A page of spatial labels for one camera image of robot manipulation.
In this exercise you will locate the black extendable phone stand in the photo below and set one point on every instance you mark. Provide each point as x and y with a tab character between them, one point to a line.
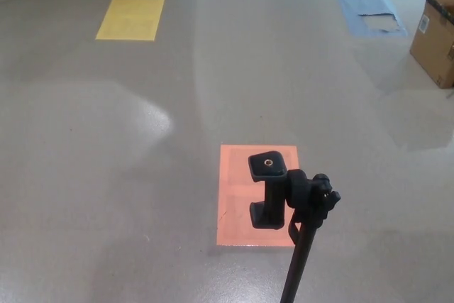
301	239

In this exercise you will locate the orange paper sheet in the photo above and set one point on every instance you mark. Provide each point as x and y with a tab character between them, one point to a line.
234	189

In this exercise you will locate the yellow paper sheet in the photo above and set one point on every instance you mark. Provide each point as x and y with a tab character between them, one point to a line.
131	17

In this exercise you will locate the torn blue paper sheet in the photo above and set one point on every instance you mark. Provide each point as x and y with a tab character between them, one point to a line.
358	6

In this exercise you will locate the brown cardboard box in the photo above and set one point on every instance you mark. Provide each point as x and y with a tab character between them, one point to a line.
431	53

